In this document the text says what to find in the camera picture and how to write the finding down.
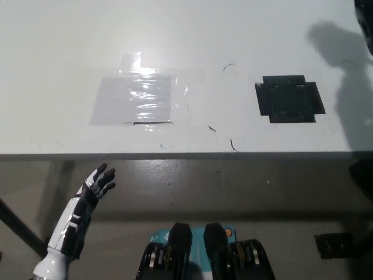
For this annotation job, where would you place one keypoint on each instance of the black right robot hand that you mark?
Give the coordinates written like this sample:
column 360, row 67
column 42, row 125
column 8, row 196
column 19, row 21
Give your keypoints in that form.
column 367, row 26

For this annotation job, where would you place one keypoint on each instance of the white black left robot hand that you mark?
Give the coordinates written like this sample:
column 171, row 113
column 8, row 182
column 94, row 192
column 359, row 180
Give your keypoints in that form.
column 81, row 204

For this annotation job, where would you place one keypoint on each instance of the black diagonal table leg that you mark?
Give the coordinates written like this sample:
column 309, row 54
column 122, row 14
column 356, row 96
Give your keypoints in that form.
column 20, row 224

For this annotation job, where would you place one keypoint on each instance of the black tape square patch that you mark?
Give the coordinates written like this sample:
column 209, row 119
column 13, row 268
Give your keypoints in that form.
column 288, row 99

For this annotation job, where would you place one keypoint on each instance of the clear plastic film cover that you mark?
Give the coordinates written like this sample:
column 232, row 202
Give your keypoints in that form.
column 180, row 87

